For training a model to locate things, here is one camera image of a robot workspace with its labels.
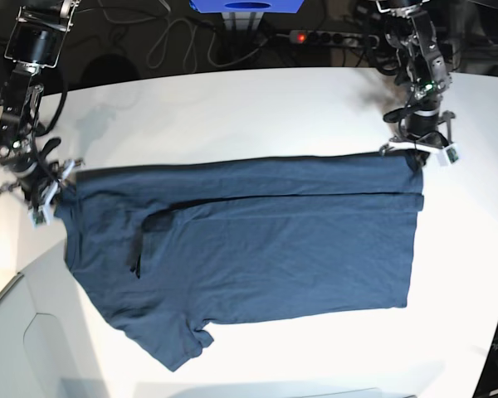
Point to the blue box with oval hole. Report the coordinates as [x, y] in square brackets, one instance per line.
[276, 6]

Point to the blue T-shirt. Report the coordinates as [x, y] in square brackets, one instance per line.
[162, 252]

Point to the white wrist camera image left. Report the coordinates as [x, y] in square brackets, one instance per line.
[40, 216]

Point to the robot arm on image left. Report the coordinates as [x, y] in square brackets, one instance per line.
[35, 44]

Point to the aluminium profile post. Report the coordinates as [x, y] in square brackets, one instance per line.
[241, 21]

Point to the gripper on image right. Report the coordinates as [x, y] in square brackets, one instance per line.
[421, 133]

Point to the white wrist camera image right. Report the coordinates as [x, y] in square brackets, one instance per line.
[448, 155]

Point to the black power strip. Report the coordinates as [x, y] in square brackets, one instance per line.
[347, 40]

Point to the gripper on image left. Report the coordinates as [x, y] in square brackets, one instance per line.
[41, 185]

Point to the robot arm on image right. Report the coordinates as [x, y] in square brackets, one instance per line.
[421, 65]

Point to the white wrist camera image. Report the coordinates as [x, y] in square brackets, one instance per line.
[448, 155]
[40, 216]

